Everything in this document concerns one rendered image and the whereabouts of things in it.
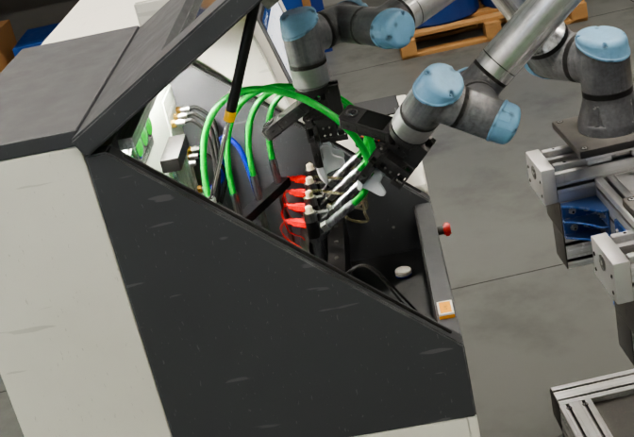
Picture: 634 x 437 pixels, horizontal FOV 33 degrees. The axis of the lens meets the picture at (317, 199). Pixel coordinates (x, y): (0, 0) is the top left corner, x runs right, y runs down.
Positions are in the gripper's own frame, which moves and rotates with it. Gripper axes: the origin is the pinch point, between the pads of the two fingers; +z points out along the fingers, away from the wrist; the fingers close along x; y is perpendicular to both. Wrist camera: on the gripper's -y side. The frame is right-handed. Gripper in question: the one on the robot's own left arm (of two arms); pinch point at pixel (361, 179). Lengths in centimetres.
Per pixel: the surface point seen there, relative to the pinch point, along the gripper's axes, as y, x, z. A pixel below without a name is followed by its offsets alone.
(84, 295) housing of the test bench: -27, -48, 15
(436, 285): 24.6, 1.6, 15.4
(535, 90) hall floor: 30, 317, 245
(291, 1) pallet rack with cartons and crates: -136, 388, 377
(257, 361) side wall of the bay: 4.9, -36.8, 15.8
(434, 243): 20.1, 17.3, 24.8
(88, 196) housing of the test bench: -35, -40, -1
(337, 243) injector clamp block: 2.7, 8.4, 34.3
